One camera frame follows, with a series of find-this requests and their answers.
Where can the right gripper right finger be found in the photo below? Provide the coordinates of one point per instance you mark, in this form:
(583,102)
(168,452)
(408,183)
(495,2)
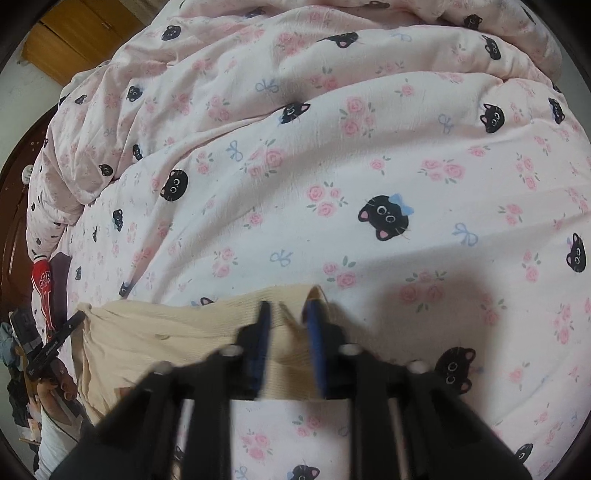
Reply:
(334,370)

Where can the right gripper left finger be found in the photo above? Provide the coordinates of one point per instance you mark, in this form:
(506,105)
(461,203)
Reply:
(254,339)

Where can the beige knit garment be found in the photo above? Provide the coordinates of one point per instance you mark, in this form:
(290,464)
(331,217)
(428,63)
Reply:
(121,341)

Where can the left hand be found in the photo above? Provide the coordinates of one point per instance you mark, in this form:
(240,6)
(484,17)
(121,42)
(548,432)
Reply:
(58,381)

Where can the red black white jersey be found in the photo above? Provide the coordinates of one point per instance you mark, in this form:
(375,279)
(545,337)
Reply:
(42,283)

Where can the dark wooden headboard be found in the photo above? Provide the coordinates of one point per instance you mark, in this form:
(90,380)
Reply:
(15,263)

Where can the dark purple folded garment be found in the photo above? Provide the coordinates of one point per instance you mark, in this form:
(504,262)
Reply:
(59,268)

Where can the white charger on headboard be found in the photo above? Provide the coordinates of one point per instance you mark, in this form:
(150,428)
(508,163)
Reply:
(26,174)

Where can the pink cat print bedsheet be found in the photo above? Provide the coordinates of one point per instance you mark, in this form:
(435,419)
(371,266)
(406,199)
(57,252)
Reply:
(501,312)

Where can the pink cat print duvet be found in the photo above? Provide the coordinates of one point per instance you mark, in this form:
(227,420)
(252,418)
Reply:
(450,103)

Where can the light wooden wardrobe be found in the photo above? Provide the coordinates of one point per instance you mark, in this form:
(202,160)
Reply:
(78,35)

